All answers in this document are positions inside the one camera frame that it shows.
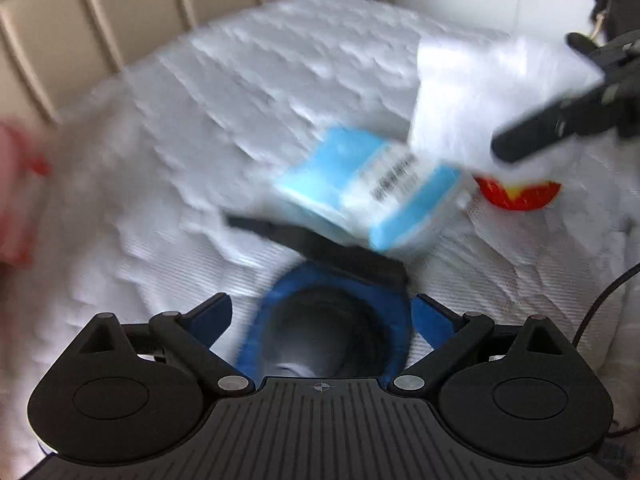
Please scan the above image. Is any light blue wipes packet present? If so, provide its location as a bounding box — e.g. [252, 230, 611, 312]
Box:
[274, 128, 474, 256]

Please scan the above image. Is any black and blue container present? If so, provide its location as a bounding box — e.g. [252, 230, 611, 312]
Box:
[227, 214, 413, 385]

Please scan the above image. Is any beige padded headboard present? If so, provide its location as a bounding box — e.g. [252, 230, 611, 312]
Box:
[1, 0, 271, 128]

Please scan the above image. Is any white wipe cloth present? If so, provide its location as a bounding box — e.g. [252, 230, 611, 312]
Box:
[408, 37, 603, 185]

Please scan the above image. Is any black cable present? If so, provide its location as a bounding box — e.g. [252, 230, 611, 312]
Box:
[570, 263, 640, 351]

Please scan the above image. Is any white quilted mattress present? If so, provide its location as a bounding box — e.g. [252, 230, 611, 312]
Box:
[1, 0, 639, 479]

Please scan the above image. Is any pink plush toy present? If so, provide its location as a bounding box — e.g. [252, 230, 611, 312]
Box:
[1, 120, 51, 268]

